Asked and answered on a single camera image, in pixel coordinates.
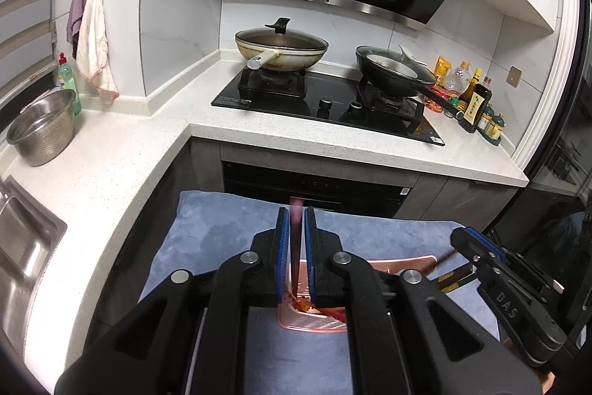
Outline white kitchen countertop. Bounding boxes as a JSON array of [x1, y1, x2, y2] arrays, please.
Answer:
[[1, 51, 528, 389]]

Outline pink perforated utensil holder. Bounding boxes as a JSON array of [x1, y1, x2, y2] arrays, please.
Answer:
[[276, 254, 439, 335]]

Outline blue grey cloth mat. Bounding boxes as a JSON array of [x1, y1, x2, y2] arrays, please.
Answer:
[[138, 189, 503, 395]]

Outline black gas stove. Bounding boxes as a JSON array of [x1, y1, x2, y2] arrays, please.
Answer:
[[212, 67, 444, 146]]

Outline small spice jars set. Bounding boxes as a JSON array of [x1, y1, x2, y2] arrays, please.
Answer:
[[478, 104, 506, 146]]

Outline red snack packet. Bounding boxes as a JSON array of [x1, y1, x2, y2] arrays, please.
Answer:
[[423, 88, 451, 112]]

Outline black wok with lid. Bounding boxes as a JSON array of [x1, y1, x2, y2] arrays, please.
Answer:
[[355, 45, 457, 119]]

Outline cream pan with glass lid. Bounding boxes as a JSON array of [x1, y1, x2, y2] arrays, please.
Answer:
[[235, 17, 329, 72]]

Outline dark soy sauce bottle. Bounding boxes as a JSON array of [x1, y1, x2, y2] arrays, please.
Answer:
[[458, 76, 493, 133]]

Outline clear plastic bottle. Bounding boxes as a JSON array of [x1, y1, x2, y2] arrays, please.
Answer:
[[444, 61, 472, 119]]

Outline yellow seasoning packet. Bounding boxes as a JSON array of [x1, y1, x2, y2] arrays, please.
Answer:
[[434, 56, 451, 86]]

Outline stainless steel sink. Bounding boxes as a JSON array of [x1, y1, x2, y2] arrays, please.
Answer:
[[0, 177, 67, 356]]

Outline steel mixing bowl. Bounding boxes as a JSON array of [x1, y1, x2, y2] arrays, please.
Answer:
[[6, 89, 75, 167]]

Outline white hanging towel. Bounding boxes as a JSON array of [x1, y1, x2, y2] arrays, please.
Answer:
[[76, 0, 120, 107]]

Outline green dish soap bottle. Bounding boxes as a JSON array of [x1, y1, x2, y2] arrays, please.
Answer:
[[57, 52, 82, 115]]

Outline purple hanging cloth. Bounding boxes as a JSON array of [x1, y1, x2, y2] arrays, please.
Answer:
[[66, 0, 86, 58]]

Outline window roller blind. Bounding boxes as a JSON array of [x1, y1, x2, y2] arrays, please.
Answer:
[[1, 0, 53, 96]]

